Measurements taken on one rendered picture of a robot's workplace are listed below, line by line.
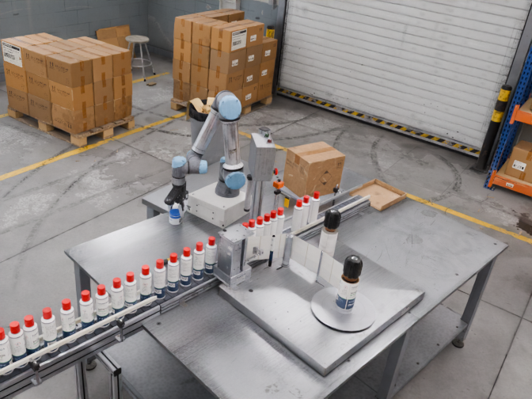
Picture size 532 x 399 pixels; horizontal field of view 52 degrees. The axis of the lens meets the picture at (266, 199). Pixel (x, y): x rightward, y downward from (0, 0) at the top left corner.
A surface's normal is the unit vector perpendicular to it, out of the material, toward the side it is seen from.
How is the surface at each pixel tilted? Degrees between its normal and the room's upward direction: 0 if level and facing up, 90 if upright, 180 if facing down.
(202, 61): 92
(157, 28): 90
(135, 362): 1
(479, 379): 0
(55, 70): 90
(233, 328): 0
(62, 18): 90
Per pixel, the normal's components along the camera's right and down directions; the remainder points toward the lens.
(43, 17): 0.82, 0.36
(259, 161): 0.18, 0.50
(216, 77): -0.52, 0.35
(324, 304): 0.11, -0.87
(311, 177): 0.55, 0.46
